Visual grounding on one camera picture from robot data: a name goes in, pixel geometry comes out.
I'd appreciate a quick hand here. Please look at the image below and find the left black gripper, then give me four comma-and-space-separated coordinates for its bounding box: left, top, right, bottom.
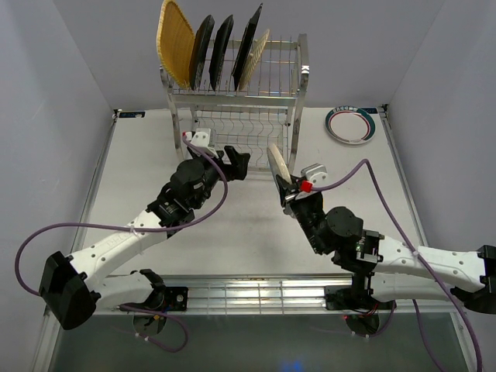
191, 146, 250, 210

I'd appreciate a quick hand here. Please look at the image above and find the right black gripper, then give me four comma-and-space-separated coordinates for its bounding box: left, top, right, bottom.
276, 171, 326, 255

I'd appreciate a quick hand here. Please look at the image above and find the cream and blue round plate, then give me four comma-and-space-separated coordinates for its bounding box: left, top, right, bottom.
267, 143, 291, 184

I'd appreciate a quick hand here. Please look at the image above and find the white plate teal red rim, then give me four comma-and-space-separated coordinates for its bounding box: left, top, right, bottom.
324, 105, 376, 146

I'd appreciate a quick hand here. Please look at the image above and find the beige floral square plate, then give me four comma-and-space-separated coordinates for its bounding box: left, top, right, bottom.
232, 3, 263, 91

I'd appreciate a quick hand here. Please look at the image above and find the round woven bamboo plate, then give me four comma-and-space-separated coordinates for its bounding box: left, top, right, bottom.
238, 29, 270, 91

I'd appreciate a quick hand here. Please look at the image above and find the black floral square plate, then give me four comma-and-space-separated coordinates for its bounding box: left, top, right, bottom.
189, 15, 215, 91
208, 15, 234, 91

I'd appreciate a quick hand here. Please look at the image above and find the square woven bamboo plate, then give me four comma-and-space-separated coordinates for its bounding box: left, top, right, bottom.
156, 0, 195, 89

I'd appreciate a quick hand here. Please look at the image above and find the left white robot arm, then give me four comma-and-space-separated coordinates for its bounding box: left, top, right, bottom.
39, 143, 250, 330

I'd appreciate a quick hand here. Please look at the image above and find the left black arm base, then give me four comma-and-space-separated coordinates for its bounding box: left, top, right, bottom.
145, 286, 189, 312

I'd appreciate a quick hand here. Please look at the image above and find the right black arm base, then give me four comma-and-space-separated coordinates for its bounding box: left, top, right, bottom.
324, 286, 396, 314

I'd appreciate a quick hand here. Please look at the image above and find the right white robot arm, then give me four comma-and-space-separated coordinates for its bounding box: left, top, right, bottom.
274, 174, 495, 315

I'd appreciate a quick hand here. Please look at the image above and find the steel two-tier dish rack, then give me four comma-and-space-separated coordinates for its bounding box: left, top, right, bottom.
160, 33, 310, 172

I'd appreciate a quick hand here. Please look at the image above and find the right blue table label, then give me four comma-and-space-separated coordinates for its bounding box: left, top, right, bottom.
361, 108, 378, 114

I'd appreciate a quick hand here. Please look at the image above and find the blue table label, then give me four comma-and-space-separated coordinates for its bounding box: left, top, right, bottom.
361, 108, 378, 114
119, 112, 146, 119

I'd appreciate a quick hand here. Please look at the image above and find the left blue table label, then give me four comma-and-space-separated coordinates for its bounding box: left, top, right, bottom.
119, 112, 146, 119

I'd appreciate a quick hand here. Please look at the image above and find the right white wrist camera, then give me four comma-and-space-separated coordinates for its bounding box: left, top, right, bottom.
300, 164, 328, 193

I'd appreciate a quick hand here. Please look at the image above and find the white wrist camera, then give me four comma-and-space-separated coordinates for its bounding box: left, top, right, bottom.
300, 164, 328, 193
182, 128, 216, 157

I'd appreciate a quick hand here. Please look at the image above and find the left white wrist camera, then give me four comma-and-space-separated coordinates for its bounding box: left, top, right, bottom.
182, 128, 216, 157

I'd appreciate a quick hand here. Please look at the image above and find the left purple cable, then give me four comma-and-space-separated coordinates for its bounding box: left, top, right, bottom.
14, 139, 229, 353

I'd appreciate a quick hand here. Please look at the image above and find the purple cable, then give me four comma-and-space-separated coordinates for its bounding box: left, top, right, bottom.
14, 139, 229, 353
309, 158, 484, 372

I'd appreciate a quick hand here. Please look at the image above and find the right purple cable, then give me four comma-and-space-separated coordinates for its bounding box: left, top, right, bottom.
309, 158, 484, 372

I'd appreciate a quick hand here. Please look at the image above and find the aluminium front rail frame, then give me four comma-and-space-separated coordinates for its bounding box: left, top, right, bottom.
33, 277, 476, 371

